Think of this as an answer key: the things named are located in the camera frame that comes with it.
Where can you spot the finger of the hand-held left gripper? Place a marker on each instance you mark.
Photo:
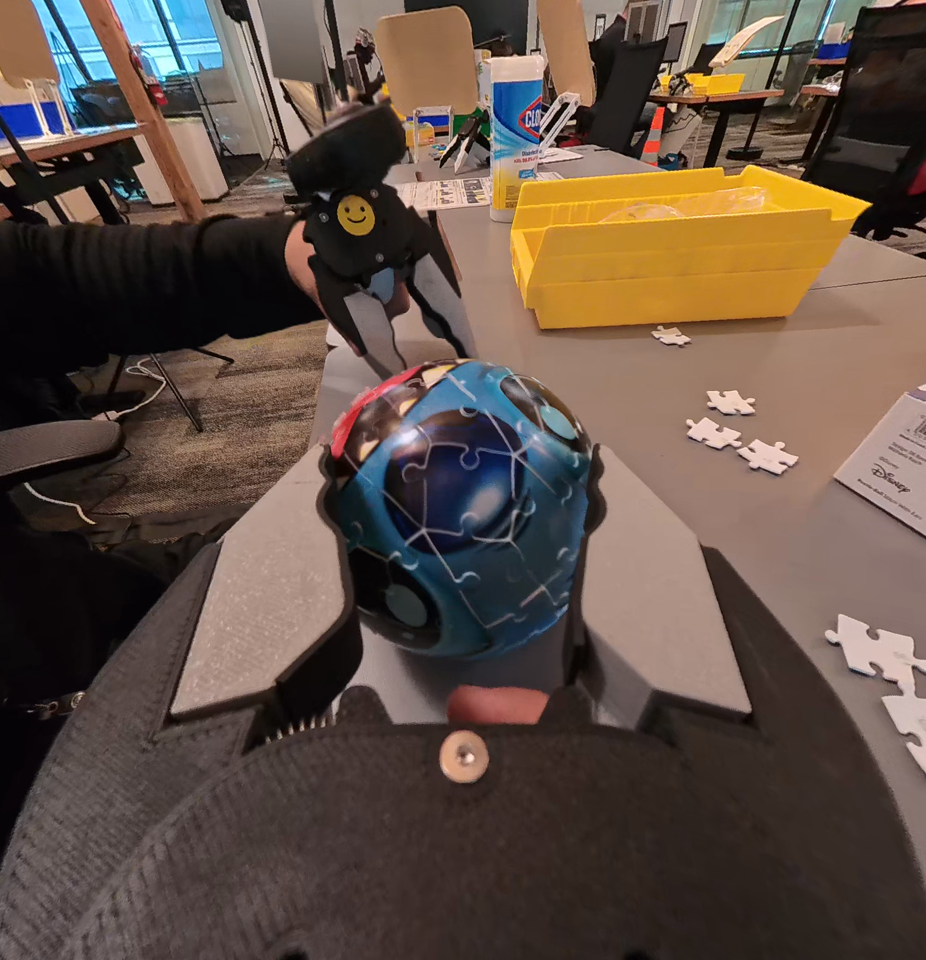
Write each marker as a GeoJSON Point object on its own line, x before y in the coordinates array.
{"type": "Point", "coordinates": [440, 307]}
{"type": "Point", "coordinates": [373, 330]}

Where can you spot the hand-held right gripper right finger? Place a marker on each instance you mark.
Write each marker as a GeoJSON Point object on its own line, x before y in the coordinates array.
{"type": "Point", "coordinates": [658, 607]}

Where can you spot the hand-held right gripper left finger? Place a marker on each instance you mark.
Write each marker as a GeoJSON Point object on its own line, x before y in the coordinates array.
{"type": "Point", "coordinates": [260, 607]}

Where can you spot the blue monster puzzle ball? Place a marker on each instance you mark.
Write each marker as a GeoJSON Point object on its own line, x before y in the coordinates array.
{"type": "Point", "coordinates": [463, 510]}

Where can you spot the small white robot arm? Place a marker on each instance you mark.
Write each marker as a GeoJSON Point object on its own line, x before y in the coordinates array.
{"type": "Point", "coordinates": [560, 116]}

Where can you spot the person's left forearm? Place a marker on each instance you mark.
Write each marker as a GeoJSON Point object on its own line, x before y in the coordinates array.
{"type": "Point", "coordinates": [133, 285]}

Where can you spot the white loose puzzle piece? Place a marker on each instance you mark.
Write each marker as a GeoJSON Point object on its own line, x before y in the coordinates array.
{"type": "Point", "coordinates": [712, 433]}
{"type": "Point", "coordinates": [875, 651]}
{"type": "Point", "coordinates": [768, 455]}
{"type": "Point", "coordinates": [671, 335]}
{"type": "Point", "coordinates": [731, 402]}
{"type": "Point", "coordinates": [920, 739]}

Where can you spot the person's left hand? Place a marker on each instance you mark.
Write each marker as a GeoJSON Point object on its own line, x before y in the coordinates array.
{"type": "Point", "coordinates": [296, 259]}

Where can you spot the person's right hand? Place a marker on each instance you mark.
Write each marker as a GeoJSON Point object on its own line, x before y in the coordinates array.
{"type": "Point", "coordinates": [497, 705]}

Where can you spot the white paper sheet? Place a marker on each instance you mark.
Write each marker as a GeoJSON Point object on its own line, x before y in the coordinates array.
{"type": "Point", "coordinates": [560, 154]}
{"type": "Point", "coordinates": [448, 193]}

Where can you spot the disinfecting wipes canister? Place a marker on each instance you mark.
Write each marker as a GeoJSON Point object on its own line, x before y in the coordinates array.
{"type": "Point", "coordinates": [515, 135]}

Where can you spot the person's black top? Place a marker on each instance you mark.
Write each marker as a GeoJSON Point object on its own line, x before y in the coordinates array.
{"type": "Point", "coordinates": [58, 600]}

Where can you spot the black tripod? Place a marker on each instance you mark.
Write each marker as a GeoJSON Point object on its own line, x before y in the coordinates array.
{"type": "Point", "coordinates": [176, 392]}

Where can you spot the yellow plastic bin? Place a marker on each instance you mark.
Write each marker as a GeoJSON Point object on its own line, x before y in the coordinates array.
{"type": "Point", "coordinates": [658, 292]}

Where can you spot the red fire extinguisher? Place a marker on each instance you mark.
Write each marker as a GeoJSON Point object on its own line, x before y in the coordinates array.
{"type": "Point", "coordinates": [154, 86]}

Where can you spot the dark mesh chair armrest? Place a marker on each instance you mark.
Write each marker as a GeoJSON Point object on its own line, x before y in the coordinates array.
{"type": "Point", "coordinates": [50, 446]}

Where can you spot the orange traffic cone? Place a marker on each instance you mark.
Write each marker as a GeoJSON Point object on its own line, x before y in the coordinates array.
{"type": "Point", "coordinates": [654, 142]}

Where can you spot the beige rounded board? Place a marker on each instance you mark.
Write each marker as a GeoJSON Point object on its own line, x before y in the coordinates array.
{"type": "Point", "coordinates": [564, 52]}

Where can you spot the black mesh office chair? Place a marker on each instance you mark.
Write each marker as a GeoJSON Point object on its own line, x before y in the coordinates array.
{"type": "Point", "coordinates": [628, 97]}
{"type": "Point", "coordinates": [868, 112]}

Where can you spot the clear plastic bag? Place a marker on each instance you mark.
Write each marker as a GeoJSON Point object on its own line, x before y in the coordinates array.
{"type": "Point", "coordinates": [703, 202]}

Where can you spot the large window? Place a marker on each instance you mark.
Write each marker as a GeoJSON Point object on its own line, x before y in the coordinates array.
{"type": "Point", "coordinates": [163, 30]}

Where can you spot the wooden post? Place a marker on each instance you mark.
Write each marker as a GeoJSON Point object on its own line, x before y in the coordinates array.
{"type": "Point", "coordinates": [144, 112]}

